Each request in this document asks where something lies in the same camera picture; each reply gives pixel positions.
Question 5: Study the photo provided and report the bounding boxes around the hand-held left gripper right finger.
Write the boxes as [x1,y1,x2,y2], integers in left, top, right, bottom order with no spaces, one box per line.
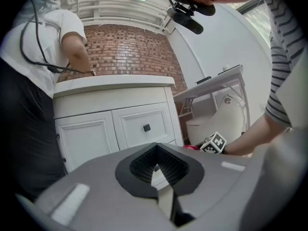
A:
[156,142,251,231]

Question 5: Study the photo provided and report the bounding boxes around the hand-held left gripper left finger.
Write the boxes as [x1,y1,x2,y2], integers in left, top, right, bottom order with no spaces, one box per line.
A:
[33,142,179,231]

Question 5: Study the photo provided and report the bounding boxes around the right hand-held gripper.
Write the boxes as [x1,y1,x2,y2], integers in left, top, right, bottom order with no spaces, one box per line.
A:
[194,131,228,155]

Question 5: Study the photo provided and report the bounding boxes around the pink knitted cloth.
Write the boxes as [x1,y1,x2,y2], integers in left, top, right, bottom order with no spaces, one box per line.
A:
[182,144,201,152]

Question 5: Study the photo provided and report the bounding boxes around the white cabinet drawer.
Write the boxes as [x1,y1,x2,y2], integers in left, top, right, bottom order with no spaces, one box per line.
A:
[111,102,176,151]
[150,139,178,188]

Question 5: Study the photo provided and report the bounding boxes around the person's right forearm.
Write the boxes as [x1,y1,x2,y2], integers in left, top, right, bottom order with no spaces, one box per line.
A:
[224,115,290,157]

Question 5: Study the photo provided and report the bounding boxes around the white cabinet door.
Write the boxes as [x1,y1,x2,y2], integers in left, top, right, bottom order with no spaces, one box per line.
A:
[54,110,120,173]

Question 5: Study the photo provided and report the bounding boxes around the white folding table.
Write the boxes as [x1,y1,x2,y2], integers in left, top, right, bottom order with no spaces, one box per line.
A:
[173,65,249,135]

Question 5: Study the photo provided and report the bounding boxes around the small black device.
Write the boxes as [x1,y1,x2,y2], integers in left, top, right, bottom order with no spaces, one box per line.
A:
[195,76,213,85]

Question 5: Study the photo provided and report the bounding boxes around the black tablet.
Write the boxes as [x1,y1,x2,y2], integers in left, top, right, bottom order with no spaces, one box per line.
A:
[217,65,243,76]

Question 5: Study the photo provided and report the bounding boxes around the white vanity cabinet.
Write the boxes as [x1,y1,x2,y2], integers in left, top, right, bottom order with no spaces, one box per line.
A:
[52,75,185,188]

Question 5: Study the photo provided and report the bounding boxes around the dark framed window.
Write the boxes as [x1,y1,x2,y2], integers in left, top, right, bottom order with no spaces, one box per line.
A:
[236,0,273,41]

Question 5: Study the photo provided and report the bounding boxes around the white ceiling pipes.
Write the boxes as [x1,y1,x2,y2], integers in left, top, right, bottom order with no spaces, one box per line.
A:
[64,0,174,34]

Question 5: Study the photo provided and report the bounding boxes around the black head mount strap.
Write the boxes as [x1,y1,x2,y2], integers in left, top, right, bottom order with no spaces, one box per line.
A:
[156,0,217,17]

